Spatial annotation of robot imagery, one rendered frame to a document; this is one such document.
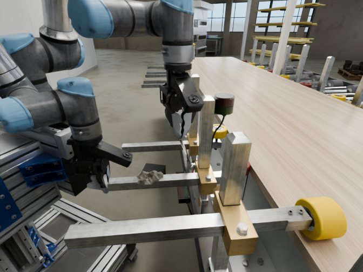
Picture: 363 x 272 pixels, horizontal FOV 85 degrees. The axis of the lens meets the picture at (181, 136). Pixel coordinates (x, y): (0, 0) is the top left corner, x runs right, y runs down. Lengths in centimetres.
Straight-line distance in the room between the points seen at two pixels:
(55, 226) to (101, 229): 113
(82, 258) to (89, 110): 96
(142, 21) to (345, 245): 64
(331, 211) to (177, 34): 48
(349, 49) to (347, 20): 121
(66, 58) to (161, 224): 67
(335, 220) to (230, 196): 20
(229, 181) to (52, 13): 72
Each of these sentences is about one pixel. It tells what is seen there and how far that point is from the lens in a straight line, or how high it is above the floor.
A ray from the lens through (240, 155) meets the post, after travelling 36.
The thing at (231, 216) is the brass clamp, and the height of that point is 97.
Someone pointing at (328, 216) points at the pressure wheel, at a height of 97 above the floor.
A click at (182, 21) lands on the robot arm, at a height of 130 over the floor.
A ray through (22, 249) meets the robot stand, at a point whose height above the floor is 47.
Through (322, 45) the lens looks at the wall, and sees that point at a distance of 1190.
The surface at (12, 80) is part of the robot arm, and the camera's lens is 63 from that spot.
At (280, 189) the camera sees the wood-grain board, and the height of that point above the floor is 90.
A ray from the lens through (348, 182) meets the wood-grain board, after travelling 75.
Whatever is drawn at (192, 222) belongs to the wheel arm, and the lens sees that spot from 41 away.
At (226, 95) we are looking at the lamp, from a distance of 59.
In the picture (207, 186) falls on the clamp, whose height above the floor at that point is 86.
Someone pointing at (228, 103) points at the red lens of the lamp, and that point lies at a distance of 57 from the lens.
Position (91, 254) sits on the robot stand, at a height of 21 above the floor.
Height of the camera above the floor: 129
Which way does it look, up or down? 29 degrees down
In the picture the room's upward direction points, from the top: straight up
